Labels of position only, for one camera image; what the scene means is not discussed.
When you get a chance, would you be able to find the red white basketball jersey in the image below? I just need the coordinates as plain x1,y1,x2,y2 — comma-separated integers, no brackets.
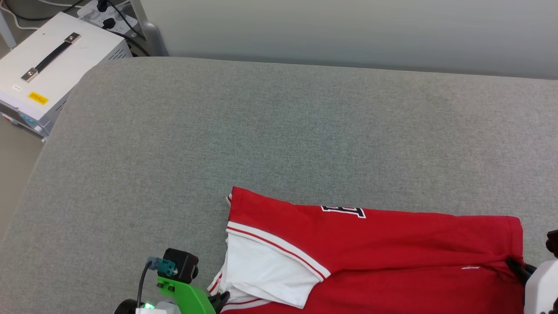
207,186,526,314

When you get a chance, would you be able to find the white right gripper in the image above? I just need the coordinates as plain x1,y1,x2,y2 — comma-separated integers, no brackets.
505,257,558,314

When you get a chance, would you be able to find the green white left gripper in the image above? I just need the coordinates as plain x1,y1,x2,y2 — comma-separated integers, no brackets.
135,276,231,314

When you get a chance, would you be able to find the white equipment box black handle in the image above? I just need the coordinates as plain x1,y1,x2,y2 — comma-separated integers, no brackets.
0,12,133,138

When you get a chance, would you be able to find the grey metal frame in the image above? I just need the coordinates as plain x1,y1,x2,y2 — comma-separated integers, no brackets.
130,0,170,57

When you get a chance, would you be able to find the grey metal leg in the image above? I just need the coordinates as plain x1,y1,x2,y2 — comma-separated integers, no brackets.
0,9,18,48

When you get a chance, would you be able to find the white power strip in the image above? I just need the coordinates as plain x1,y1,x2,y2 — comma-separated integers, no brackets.
78,0,139,38

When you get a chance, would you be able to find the black plug with cable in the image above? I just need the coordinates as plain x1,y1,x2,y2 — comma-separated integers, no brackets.
96,0,142,40
101,17,151,57

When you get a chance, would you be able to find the black cable teal connector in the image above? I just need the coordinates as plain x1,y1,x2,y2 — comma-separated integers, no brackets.
136,257,175,308

